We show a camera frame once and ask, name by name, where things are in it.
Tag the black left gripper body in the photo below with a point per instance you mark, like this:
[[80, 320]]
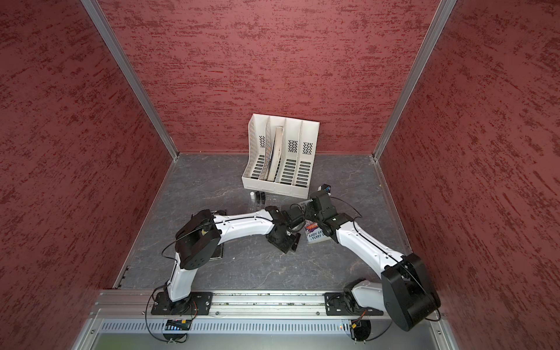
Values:
[[284, 241]]

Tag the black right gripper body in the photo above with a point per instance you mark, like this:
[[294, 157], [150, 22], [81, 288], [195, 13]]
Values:
[[315, 216]]

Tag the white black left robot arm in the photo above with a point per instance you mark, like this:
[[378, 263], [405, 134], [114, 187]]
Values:
[[196, 242]]

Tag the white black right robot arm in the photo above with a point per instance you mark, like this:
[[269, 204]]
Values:
[[407, 293]]

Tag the clear acrylic lipstick organizer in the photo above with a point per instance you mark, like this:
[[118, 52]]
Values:
[[258, 209]]

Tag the white perforated file organizer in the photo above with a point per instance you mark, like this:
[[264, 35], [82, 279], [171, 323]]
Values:
[[297, 159]]

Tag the book standing in file organizer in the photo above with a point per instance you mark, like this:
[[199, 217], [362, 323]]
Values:
[[270, 170]]

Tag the blue storey treehouse book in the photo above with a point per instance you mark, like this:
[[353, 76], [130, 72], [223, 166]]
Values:
[[314, 233]]

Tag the black Moon and Sixpence book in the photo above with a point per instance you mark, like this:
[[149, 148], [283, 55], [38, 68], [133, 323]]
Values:
[[218, 253]]

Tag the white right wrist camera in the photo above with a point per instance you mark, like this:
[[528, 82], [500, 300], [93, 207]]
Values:
[[325, 189]]

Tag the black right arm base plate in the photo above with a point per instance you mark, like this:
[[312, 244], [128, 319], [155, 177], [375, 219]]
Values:
[[343, 304]]

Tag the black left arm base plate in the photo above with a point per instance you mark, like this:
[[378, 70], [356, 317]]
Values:
[[196, 304]]

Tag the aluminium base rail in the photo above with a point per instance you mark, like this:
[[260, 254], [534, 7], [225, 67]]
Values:
[[265, 304]]

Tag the white ventilated cable duct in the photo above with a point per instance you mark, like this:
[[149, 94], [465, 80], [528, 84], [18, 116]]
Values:
[[227, 326]]

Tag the aluminium corner post right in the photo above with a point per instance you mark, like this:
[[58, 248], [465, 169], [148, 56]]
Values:
[[441, 16]]

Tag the aluminium corner post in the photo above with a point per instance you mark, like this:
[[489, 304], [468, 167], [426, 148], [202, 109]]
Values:
[[441, 16], [96, 14]]

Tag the aluminium corner post left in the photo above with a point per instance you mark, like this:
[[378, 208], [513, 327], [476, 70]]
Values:
[[96, 14]]

